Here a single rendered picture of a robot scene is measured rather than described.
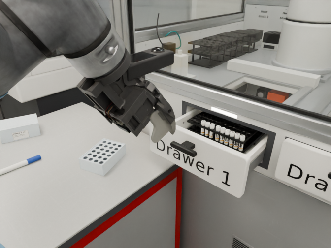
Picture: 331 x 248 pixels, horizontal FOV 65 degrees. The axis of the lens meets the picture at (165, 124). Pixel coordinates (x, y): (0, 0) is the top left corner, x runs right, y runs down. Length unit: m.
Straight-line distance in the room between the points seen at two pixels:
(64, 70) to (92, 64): 0.94
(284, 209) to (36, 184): 0.68
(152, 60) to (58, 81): 0.89
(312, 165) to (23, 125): 0.88
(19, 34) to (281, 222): 0.75
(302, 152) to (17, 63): 0.57
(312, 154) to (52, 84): 1.04
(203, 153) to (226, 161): 0.06
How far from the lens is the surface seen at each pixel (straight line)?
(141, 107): 0.42
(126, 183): 0.75
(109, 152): 0.82
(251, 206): 0.85
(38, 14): 0.31
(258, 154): 0.70
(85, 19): 0.33
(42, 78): 1.25
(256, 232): 0.90
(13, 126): 1.04
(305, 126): 0.66
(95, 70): 0.36
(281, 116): 0.67
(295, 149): 0.67
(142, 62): 0.42
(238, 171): 0.60
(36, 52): 0.32
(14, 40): 0.31
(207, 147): 0.62
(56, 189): 0.78
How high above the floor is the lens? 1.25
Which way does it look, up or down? 29 degrees down
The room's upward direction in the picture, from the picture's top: straight up
